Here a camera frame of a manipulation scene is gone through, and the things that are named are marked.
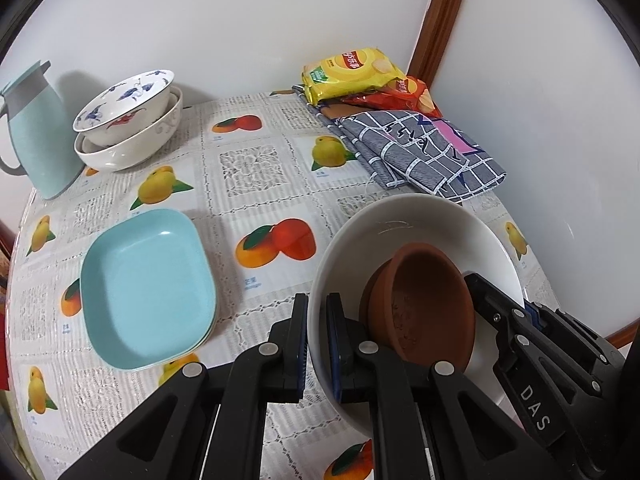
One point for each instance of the light blue square plate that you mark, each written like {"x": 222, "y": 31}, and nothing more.
{"x": 145, "y": 285}

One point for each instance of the small brown clay bowl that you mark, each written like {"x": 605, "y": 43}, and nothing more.
{"x": 372, "y": 285}
{"x": 425, "y": 300}

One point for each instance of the blue checked cloth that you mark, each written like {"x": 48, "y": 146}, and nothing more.
{"x": 425, "y": 155}

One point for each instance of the brown wooden door frame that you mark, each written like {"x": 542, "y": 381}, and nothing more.
{"x": 440, "y": 20}

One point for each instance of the large white patterned bowl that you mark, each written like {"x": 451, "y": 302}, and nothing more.
{"x": 130, "y": 152}

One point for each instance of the blue crane pattern bowl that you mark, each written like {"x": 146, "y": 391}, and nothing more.
{"x": 125, "y": 105}

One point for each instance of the white dish with orange print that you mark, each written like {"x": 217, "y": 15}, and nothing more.
{"x": 85, "y": 146}

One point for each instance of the yellow chips bag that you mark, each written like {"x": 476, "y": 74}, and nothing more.
{"x": 350, "y": 75}

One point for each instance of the light blue thermos jug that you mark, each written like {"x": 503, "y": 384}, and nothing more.
{"x": 40, "y": 140}

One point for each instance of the red chips bag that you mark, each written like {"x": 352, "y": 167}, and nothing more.
{"x": 400, "y": 97}

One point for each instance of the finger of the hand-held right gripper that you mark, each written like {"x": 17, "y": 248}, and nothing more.
{"x": 500, "y": 320}
{"x": 575, "y": 350}

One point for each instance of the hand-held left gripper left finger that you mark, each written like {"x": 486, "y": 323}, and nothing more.
{"x": 301, "y": 360}

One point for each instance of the plain white bowl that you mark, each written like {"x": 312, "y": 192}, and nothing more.
{"x": 425, "y": 220}

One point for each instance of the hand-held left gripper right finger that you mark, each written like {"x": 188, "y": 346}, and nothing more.
{"x": 334, "y": 360}

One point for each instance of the light green square plate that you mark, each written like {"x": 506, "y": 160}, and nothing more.
{"x": 212, "y": 331}

